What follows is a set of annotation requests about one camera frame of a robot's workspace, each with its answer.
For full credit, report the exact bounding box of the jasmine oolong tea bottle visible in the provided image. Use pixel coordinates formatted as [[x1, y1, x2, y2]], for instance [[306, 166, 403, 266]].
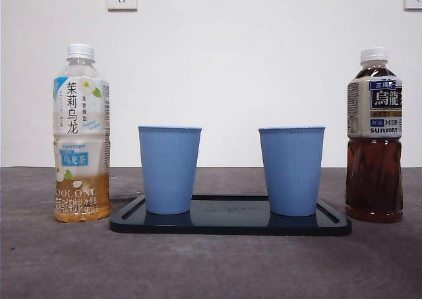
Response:
[[52, 43, 111, 224]]

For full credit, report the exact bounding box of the dark oolong tea bottle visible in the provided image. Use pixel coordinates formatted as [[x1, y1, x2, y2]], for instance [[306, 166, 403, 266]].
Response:
[[345, 46, 404, 224]]

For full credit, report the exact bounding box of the blue ribbed cup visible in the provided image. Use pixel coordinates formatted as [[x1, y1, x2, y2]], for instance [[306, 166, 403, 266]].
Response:
[[258, 125, 327, 217], [137, 125, 202, 215]]

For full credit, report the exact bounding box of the dark blue tray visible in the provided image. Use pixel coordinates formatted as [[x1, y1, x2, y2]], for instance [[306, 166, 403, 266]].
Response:
[[109, 194, 353, 237]]

